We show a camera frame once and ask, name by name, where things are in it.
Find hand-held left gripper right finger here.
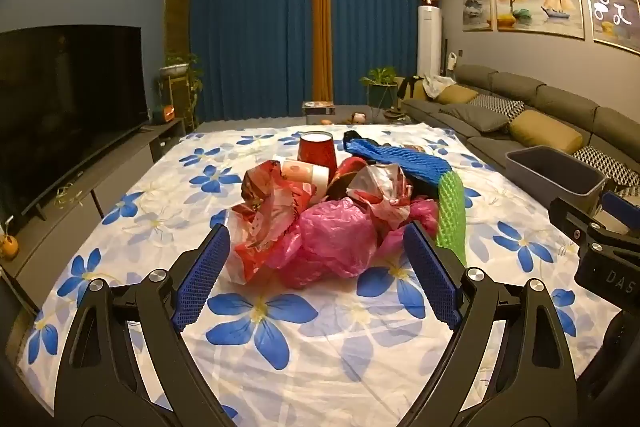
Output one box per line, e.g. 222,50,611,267
397,222,583,427

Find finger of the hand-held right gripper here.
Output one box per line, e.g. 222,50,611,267
601,190,640,236
548,197,608,258

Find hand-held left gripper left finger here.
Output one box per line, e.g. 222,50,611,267
50,223,238,427

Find grey plastic bin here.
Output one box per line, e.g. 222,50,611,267
506,145,607,212

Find green foam net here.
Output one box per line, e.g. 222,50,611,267
436,170,469,269

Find red white plastic bag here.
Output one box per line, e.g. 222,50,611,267
227,159,321,286

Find pink plastic bag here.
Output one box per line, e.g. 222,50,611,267
279,198,442,292

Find clear red printed plastic bag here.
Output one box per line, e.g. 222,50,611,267
346,163,417,234

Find blue foam net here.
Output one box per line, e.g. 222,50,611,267
344,138,454,188

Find dark red patterned wrapper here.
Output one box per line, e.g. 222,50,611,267
326,156,372,201

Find white printed paper cup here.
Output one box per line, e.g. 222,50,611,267
279,159,331,198

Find red paper cup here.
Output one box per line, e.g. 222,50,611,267
298,132,335,170

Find houndstooth pillow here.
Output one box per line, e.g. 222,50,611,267
572,146,640,188
470,94,526,120

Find large mustard pillow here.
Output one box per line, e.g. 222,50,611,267
509,109,584,152

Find grey and mustard sofa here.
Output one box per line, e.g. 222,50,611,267
397,64,640,202

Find grey television cabinet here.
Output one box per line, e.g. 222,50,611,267
0,117,186,308

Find grey cushion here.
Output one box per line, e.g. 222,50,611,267
440,103,509,132

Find blue flowered white bed sheet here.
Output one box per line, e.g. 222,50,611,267
20,122,621,427

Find yellow straw strands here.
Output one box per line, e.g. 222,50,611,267
54,186,85,208

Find dark coffee table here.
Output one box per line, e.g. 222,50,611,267
300,107,421,126

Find small orange glowing device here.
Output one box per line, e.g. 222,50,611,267
150,105,177,126

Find small mustard pillow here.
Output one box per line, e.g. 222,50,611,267
435,84,479,106

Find wooden plant stand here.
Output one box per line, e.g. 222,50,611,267
166,77,199,134

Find white garment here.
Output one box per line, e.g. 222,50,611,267
422,74,457,98

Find black garment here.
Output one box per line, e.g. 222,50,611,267
397,77,426,100

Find orange gourd ornament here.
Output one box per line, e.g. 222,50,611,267
0,232,22,264

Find printed flat box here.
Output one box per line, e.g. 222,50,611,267
302,101,336,126

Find green plant in dark pot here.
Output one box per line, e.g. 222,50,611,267
359,67,402,108

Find purple hills painting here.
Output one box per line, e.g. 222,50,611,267
579,0,640,52

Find trailing plant in white pot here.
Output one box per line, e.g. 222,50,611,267
158,51,204,128

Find black television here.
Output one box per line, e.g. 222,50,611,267
0,25,151,220

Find white standing air conditioner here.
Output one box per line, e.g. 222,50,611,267
417,5,444,78

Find small grey landscape painting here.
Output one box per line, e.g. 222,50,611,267
460,0,494,32

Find blue curtain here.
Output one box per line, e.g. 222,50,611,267
327,0,441,108
189,0,317,124

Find brown wooden blind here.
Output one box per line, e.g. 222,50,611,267
165,0,194,82

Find orange curtain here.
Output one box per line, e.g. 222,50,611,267
310,0,335,102

